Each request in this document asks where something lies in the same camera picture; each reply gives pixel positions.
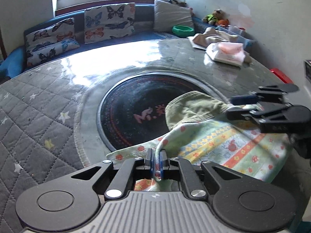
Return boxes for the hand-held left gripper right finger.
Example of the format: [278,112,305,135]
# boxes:
[159,149,243,198]

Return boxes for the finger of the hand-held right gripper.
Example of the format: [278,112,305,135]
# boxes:
[230,84,285,105]
[226,103,291,127]

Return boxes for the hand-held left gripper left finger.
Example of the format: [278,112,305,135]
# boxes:
[70,148,154,199]

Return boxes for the green patterned garment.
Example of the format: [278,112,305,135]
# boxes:
[107,91,293,193]

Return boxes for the beige clothes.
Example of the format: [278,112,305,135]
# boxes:
[188,27,254,65]

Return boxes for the red plastic stool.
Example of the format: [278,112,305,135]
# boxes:
[270,68,293,84]

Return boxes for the black round cooktop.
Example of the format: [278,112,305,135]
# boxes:
[97,74,219,152]

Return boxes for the clear plastic storage box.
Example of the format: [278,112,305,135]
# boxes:
[216,25,256,49]

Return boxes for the teddy bear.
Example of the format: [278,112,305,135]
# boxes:
[203,9,225,26]

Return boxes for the green bowl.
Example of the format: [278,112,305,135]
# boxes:
[172,25,196,37]

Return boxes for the grey pillow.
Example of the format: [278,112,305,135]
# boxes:
[154,0,195,32]

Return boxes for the blue sofa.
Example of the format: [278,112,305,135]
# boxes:
[0,2,202,78]

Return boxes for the large butterfly print pillow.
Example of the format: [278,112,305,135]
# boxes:
[84,2,136,44]

